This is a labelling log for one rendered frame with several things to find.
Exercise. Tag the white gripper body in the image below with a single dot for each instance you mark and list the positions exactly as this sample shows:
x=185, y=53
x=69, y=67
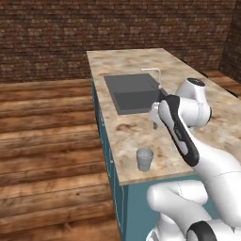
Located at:
x=154, y=113

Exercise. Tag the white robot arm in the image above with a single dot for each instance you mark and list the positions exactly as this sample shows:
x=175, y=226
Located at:
x=219, y=175

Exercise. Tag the grey kitchen sink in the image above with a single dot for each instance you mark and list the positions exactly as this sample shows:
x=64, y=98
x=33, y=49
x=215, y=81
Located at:
x=131, y=94

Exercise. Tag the clear glass cup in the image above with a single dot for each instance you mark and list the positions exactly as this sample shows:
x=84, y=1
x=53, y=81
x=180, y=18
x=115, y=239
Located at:
x=144, y=160

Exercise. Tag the silver faucet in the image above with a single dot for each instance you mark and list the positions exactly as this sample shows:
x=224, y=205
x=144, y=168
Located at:
x=158, y=77

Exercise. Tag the teal island cabinet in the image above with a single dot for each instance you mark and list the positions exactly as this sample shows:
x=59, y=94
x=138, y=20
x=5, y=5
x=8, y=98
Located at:
x=135, y=207

